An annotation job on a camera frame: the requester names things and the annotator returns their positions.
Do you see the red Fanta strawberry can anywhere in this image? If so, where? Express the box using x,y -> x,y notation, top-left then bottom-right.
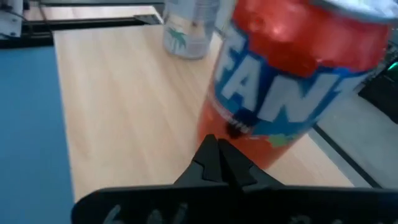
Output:
195,0 -> 398,170

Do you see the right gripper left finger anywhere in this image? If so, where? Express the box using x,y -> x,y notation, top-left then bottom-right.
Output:
172,133 -> 223,189

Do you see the wooden shelf black metal frame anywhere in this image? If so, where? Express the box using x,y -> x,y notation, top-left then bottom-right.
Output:
52,23 -> 355,203

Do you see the blue table mat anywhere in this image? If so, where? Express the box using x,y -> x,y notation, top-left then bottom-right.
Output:
0,45 -> 75,224

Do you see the black aluminium table frame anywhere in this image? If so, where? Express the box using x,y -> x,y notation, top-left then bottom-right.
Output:
0,17 -> 164,50

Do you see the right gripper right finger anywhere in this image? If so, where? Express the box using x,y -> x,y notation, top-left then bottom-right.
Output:
217,138 -> 285,190

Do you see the white Celsius Peach Vibe can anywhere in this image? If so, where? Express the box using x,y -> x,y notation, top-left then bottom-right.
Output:
162,0 -> 222,60

